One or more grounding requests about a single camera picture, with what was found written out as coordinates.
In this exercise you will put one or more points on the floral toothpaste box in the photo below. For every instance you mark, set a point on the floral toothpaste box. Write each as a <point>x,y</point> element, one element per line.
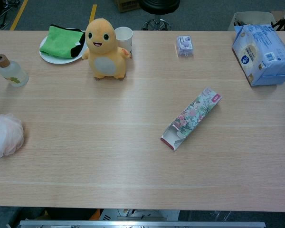
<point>194,116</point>

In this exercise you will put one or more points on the small purple white packet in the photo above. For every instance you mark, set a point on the small purple white packet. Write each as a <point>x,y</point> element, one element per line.
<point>184,46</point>

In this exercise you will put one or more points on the cardboard box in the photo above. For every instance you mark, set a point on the cardboard box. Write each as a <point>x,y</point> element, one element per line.
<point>126,6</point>

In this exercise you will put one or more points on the blue tissue pack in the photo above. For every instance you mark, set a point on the blue tissue pack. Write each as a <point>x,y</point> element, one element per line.
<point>263,55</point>

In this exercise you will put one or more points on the orange dinosaur plush toy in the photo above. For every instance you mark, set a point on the orange dinosaur plush toy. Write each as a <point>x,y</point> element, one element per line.
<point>104,51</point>

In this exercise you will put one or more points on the white paper cup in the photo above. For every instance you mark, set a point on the white paper cup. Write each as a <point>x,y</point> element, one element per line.
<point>124,38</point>

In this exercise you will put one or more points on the white round plate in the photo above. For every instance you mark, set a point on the white round plate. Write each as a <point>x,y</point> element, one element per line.
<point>54,59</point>

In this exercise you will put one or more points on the black swivel stool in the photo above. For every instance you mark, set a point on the black swivel stool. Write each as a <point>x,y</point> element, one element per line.
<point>158,9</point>

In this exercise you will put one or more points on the green microfibre cloth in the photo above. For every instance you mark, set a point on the green microfibre cloth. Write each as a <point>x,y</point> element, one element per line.
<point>60,42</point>

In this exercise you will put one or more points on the frosted bottle with wooden cap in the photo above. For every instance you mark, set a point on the frosted bottle with wooden cap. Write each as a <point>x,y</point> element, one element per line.
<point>13,73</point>

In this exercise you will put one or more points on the pink mesh bath sponge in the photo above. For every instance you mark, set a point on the pink mesh bath sponge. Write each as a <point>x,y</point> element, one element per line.
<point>4,135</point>

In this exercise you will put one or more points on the beige plastic bin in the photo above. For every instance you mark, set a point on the beige plastic bin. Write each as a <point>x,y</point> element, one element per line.
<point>251,17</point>

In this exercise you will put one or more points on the aluminium frame rail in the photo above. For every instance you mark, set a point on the aluminium frame rail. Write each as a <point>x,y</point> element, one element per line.
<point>142,224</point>

